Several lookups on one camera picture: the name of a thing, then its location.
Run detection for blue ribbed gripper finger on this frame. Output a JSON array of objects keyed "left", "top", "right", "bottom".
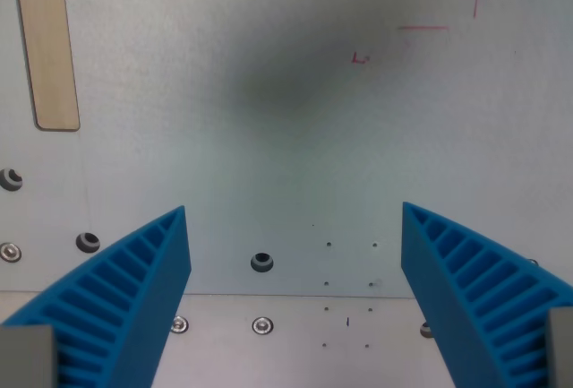
[
  {"left": 0, "top": 204, "right": 192, "bottom": 388},
  {"left": 400, "top": 201, "right": 573, "bottom": 388}
]

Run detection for grey metal base plate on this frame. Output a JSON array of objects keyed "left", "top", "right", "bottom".
[{"left": 0, "top": 0, "right": 573, "bottom": 299}]

